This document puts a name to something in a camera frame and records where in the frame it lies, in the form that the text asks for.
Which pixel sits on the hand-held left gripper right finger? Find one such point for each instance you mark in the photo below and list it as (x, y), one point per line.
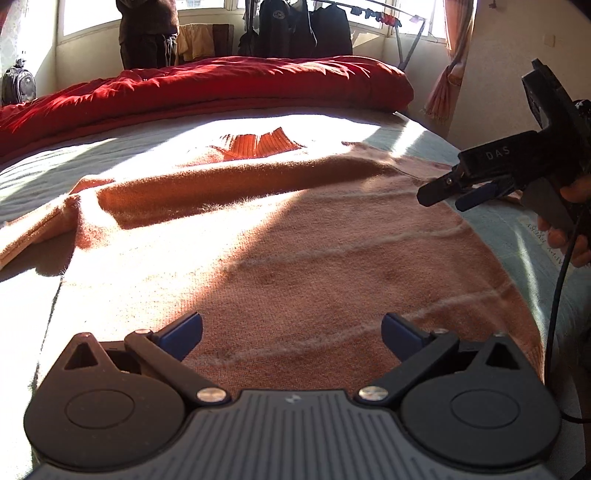
(401, 336)

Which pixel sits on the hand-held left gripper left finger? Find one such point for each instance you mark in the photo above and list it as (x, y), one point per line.
(184, 334)

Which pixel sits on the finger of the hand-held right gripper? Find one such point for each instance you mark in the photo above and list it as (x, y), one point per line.
(478, 196)
(438, 190)

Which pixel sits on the orange-pink knit sweater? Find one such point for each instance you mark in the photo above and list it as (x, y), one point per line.
(300, 258)

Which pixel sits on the metal clothes drying rack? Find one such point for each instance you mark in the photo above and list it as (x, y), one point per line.
(411, 41)

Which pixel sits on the person's right hand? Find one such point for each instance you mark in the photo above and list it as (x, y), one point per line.
(582, 251)

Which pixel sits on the orange-pink curtain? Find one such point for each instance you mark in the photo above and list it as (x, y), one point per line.
(450, 74)

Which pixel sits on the row of hung socks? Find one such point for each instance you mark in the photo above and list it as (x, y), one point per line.
(381, 17)

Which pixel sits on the plain black jacket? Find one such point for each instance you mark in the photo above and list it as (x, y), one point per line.
(332, 32)

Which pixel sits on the dark hooded jacket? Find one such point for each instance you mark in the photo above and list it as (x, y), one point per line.
(305, 32)

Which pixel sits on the dark jacket with round badge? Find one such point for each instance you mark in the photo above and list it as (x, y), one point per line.
(277, 32)

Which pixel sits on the red quilt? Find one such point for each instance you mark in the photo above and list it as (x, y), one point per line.
(231, 83)

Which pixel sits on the dark hung bag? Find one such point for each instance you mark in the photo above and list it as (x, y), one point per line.
(248, 44)

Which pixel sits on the grey black backpack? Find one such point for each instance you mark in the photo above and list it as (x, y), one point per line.
(18, 85)

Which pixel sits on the large bay window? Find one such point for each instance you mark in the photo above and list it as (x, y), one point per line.
(92, 14)

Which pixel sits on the white wall switch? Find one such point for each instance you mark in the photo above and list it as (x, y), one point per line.
(547, 40)

